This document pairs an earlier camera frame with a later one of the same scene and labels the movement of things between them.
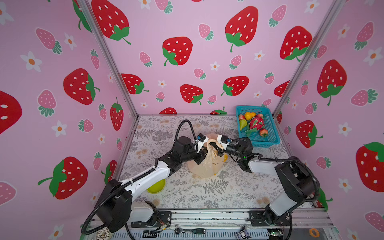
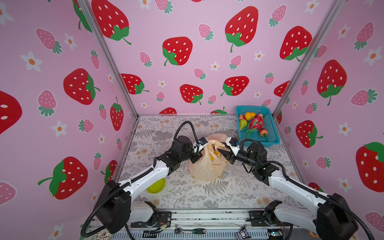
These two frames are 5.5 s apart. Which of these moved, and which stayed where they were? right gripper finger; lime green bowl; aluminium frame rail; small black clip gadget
Moved: right gripper finger
Stayed: lime green bowl; small black clip gadget; aluminium frame rail
